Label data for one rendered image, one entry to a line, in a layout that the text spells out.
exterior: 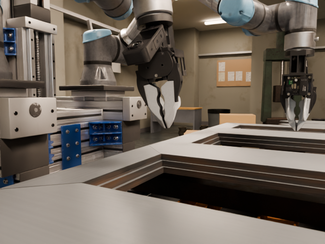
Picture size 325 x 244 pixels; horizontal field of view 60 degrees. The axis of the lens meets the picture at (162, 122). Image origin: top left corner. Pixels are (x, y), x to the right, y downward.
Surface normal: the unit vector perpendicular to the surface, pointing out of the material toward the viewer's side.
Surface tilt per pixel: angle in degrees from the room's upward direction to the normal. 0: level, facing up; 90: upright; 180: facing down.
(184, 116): 90
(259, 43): 90
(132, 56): 122
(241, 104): 90
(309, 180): 90
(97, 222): 0
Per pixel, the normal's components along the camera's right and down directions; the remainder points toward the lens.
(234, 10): -0.70, 0.06
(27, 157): 0.91, 0.04
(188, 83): -0.42, 0.08
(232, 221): 0.00, -1.00
